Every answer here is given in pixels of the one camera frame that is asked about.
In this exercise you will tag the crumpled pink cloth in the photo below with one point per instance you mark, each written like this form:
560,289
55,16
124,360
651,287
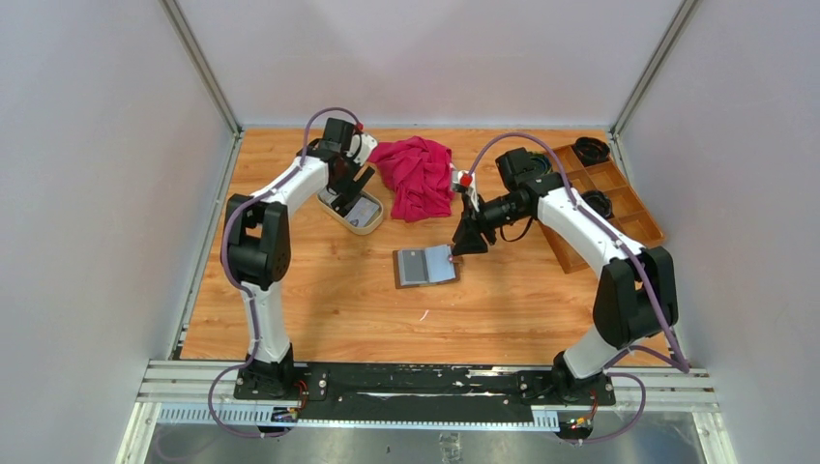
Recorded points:
419,172

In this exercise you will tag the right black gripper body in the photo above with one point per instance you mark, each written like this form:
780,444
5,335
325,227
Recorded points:
492,216

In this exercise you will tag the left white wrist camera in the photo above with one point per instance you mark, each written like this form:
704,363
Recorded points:
362,146

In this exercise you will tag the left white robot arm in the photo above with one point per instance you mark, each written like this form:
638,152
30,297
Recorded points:
256,244

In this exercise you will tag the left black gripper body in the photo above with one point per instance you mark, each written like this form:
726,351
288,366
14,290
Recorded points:
350,169

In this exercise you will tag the aluminium frame rail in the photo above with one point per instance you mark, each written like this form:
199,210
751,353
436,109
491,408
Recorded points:
197,392

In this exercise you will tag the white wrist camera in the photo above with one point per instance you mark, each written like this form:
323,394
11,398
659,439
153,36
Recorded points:
464,184
362,146

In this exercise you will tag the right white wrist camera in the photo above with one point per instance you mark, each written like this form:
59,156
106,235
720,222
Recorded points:
464,184

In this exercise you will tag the stack of credit cards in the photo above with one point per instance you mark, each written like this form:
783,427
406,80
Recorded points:
360,211

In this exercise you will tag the beige card tray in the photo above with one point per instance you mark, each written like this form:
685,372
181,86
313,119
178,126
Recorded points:
359,214

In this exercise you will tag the brown wooden compartment tray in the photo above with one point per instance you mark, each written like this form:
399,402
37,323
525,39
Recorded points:
592,170

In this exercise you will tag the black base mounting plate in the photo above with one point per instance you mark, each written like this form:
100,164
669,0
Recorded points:
394,392

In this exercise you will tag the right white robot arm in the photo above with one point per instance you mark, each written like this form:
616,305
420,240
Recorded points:
636,295

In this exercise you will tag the black credit card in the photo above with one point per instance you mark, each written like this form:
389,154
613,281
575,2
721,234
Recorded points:
412,267

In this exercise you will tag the brown leather card holder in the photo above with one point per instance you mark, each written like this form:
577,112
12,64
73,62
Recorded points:
441,266

